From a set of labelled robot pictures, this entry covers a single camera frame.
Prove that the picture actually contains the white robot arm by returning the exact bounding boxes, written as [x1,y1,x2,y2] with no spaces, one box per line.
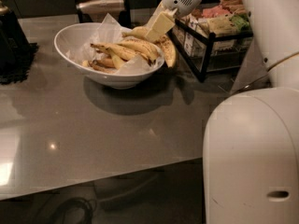
[203,0,299,224]

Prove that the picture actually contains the green sweetener packets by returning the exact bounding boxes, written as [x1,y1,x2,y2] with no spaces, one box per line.
[231,14,250,31]

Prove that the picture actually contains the black woven mat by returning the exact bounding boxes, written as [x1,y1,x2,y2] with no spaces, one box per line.
[0,43,39,85]

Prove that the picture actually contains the right yellow banana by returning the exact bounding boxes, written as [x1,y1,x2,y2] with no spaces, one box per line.
[120,38,159,63]

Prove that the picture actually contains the black wire condiment rack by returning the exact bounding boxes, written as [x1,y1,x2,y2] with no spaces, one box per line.
[169,4,253,82]

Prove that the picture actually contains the black coffee machine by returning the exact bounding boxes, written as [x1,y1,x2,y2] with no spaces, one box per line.
[0,1,32,75]

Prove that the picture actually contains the black cable coil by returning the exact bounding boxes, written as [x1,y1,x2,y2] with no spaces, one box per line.
[46,197,98,224]

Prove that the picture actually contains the white paper bowl liner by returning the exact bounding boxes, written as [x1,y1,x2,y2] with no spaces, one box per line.
[64,15,164,77]

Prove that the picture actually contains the small lower yellow banana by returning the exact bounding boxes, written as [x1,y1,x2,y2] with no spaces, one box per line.
[93,57,124,69]

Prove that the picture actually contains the pink sugar packets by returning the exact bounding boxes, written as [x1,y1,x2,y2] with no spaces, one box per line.
[202,6,230,18]

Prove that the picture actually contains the white ceramic bowl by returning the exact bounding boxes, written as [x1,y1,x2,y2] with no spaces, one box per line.
[54,22,164,89]

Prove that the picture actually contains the spotted yellow banana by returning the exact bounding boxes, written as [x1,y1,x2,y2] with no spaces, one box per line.
[121,26,177,68]

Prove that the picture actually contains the brown sugar packets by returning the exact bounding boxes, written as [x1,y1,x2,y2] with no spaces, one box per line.
[220,0,246,14]

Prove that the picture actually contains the cream sugar packets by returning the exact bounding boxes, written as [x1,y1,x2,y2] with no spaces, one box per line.
[199,15,239,37]

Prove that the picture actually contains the long middle yellow banana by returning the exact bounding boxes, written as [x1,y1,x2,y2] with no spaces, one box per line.
[90,43,150,62]

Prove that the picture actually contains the brown bruised bottom banana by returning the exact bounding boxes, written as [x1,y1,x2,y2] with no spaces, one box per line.
[82,61,116,74]

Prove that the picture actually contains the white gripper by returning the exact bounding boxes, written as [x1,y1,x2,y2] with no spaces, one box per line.
[145,0,202,42]

